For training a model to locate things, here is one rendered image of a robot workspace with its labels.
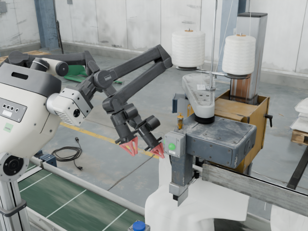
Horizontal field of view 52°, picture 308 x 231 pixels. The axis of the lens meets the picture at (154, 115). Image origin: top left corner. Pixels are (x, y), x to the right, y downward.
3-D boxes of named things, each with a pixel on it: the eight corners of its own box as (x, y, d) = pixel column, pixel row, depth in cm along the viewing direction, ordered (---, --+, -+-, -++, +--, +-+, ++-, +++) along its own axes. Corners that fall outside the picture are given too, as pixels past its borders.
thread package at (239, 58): (216, 73, 144) (218, 35, 137) (228, 66, 155) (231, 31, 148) (248, 78, 136) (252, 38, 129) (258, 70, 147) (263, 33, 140)
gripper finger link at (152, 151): (172, 151, 168) (161, 137, 169) (165, 157, 163) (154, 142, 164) (165, 156, 173) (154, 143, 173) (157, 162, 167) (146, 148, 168)
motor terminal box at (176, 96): (171, 117, 182) (171, 98, 177) (173, 110, 191) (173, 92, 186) (186, 117, 180) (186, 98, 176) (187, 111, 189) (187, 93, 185)
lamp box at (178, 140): (164, 153, 135) (164, 134, 131) (170, 148, 138) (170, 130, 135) (179, 158, 131) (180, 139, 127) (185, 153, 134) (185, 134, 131)
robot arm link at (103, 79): (153, 44, 164) (165, 39, 156) (163, 68, 167) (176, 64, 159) (83, 78, 139) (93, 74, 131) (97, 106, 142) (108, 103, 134)
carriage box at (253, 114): (198, 160, 169) (200, 106, 157) (223, 136, 195) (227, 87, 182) (242, 175, 157) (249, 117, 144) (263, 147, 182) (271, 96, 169)
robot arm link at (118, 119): (106, 116, 142) (112, 113, 137) (118, 110, 146) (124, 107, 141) (113, 129, 143) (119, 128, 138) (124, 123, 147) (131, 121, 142)
